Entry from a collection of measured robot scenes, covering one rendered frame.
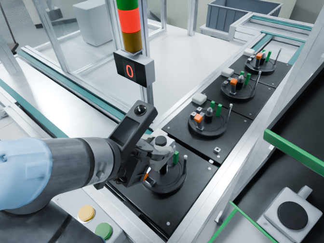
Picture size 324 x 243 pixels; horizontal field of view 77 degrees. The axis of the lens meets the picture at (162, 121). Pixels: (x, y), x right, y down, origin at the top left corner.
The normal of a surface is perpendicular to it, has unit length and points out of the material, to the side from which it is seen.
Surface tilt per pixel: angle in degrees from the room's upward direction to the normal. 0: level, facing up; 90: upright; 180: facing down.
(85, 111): 0
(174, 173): 0
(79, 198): 0
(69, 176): 81
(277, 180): 25
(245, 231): 45
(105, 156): 61
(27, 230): 40
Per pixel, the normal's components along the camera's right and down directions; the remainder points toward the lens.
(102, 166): 0.77, 0.44
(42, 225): 0.59, -0.45
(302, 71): -0.64, 0.56
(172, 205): -0.03, -0.69
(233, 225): -0.56, -0.15
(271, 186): -0.35, -0.43
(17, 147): 0.48, -0.83
